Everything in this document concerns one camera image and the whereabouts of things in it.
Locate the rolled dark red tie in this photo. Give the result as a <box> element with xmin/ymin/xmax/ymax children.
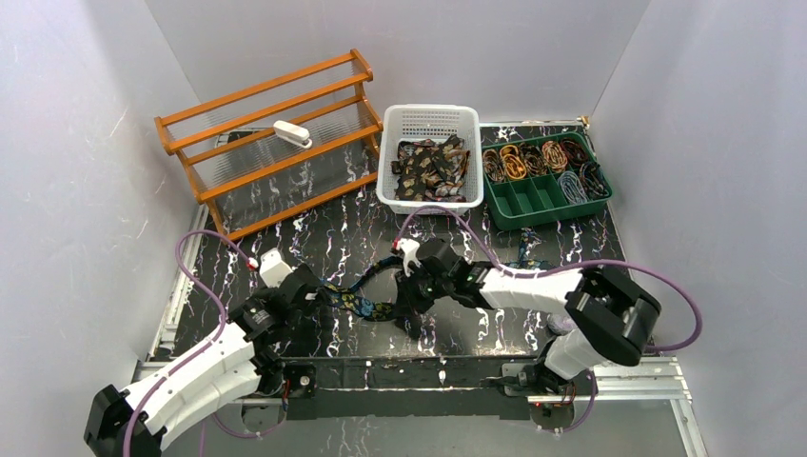
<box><xmin>560</xmin><ymin>138</ymin><xmax>589</xmax><ymax>169</ymax></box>

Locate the green divided tray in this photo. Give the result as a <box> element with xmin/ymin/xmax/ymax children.
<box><xmin>482</xmin><ymin>131</ymin><xmax>613</xmax><ymax>230</ymax></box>

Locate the rolled orange brown tie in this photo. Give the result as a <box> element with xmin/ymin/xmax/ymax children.
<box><xmin>541</xmin><ymin>141</ymin><xmax>568</xmax><ymax>173</ymax></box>

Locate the rolled multicolour tie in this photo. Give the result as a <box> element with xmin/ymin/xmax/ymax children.
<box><xmin>482</xmin><ymin>149</ymin><xmax>506</xmax><ymax>183</ymax></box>

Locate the rolled dark brown tie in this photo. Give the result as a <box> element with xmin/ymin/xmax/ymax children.
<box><xmin>519</xmin><ymin>143</ymin><xmax>549</xmax><ymax>176</ymax></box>

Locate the purple cable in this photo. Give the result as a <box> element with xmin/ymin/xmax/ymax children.
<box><xmin>390</xmin><ymin>205</ymin><xmax>703</xmax><ymax>436</ymax></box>
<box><xmin>121</xmin><ymin>229</ymin><xmax>285</xmax><ymax>457</ymax></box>

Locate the orange wooden rack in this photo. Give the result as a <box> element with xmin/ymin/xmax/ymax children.
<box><xmin>154</xmin><ymin>49</ymin><xmax>383</xmax><ymax>240</ymax></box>

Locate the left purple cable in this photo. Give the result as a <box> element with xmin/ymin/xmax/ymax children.
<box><xmin>121</xmin><ymin>229</ymin><xmax>285</xmax><ymax>457</ymax></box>

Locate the white plastic basket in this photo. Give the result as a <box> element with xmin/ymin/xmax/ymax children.
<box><xmin>376</xmin><ymin>104</ymin><xmax>483</xmax><ymax>214</ymax></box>

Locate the rolled yellow tie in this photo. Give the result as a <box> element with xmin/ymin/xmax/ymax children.
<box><xmin>499</xmin><ymin>145</ymin><xmax>528</xmax><ymax>180</ymax></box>

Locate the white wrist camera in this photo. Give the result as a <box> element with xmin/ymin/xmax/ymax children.
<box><xmin>392</xmin><ymin>238</ymin><xmax>422</xmax><ymax>277</ymax></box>
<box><xmin>259</xmin><ymin>248</ymin><xmax>293</xmax><ymax>288</ymax></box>

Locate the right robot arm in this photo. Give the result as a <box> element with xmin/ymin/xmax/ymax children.
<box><xmin>392</xmin><ymin>239</ymin><xmax>661</xmax><ymax>393</ymax></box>

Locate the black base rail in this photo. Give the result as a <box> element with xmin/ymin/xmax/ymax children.
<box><xmin>239</xmin><ymin>356</ymin><xmax>597</xmax><ymax>436</ymax></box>

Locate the white stapler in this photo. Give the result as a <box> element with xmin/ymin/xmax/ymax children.
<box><xmin>272</xmin><ymin>120</ymin><xmax>313</xmax><ymax>149</ymax></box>

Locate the blue floral tie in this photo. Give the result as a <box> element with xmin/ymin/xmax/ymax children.
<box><xmin>318</xmin><ymin>228</ymin><xmax>556</xmax><ymax>323</ymax></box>

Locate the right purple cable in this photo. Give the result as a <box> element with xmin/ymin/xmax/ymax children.
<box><xmin>390</xmin><ymin>205</ymin><xmax>703</xmax><ymax>436</ymax></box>

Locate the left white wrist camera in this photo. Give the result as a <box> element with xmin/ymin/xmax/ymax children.
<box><xmin>259</xmin><ymin>248</ymin><xmax>293</xmax><ymax>288</ymax></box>

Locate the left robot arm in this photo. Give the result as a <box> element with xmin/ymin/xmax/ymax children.
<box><xmin>84</xmin><ymin>262</ymin><xmax>323</xmax><ymax>456</ymax></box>

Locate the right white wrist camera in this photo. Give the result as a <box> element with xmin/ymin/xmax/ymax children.
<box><xmin>392</xmin><ymin>238</ymin><xmax>422</xmax><ymax>277</ymax></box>

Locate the clear round tape roll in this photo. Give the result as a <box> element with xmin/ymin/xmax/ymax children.
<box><xmin>547</xmin><ymin>314</ymin><xmax>576</xmax><ymax>336</ymax></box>

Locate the dark brown patterned tie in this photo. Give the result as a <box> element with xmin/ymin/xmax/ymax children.
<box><xmin>391</xmin><ymin>134</ymin><xmax>470</xmax><ymax>203</ymax></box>

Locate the rolled light blue tie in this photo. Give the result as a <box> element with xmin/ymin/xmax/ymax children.
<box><xmin>557</xmin><ymin>170</ymin><xmax>589</xmax><ymax>205</ymax></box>

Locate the rolled dark navy tie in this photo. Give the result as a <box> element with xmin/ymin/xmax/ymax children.
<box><xmin>579</xmin><ymin>161</ymin><xmax>610</xmax><ymax>200</ymax></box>

